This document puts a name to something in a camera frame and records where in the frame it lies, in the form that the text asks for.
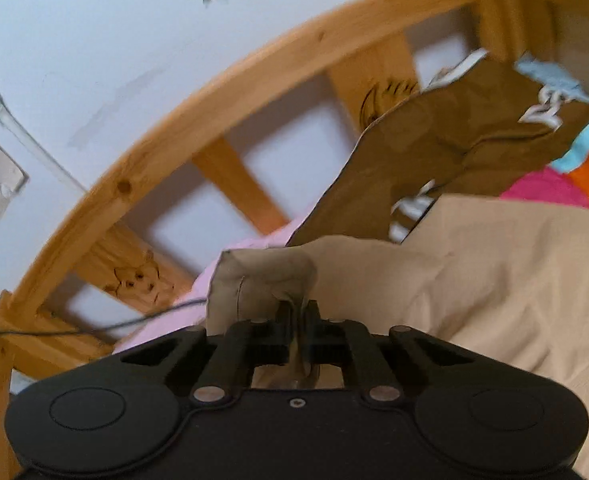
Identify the wooden headboard with moon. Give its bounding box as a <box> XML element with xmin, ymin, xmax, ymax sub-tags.
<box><xmin>0</xmin><ymin>0</ymin><xmax>589</xmax><ymax>480</ymax></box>

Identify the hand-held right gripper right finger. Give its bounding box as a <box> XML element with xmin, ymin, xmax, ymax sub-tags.
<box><xmin>300</xmin><ymin>300</ymin><xmax>475</xmax><ymax>404</ymax></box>

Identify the pale pink sheet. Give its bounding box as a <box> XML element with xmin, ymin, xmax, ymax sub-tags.
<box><xmin>112</xmin><ymin>217</ymin><xmax>307</xmax><ymax>356</ymax></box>

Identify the beige garment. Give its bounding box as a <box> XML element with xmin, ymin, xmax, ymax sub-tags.
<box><xmin>207</xmin><ymin>194</ymin><xmax>589</xmax><ymax>480</ymax></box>

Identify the thin black cable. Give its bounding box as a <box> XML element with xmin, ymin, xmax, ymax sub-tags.
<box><xmin>0</xmin><ymin>297</ymin><xmax>210</xmax><ymax>343</ymax></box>

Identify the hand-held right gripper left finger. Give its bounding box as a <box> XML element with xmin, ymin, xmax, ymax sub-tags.
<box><xmin>119</xmin><ymin>302</ymin><xmax>295</xmax><ymax>404</ymax></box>

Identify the white wall cable duct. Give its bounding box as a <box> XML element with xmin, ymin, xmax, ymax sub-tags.
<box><xmin>0</xmin><ymin>69</ymin><xmax>89</xmax><ymax>195</ymax></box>

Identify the colourful patchwork bedsheet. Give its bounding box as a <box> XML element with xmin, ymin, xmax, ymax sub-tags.
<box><xmin>288</xmin><ymin>49</ymin><xmax>589</xmax><ymax>247</ymax></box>

